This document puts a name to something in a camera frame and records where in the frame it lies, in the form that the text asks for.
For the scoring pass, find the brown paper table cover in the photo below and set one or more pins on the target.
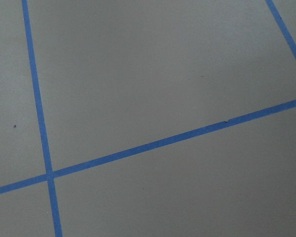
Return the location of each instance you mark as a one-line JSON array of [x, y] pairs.
[[147, 118]]

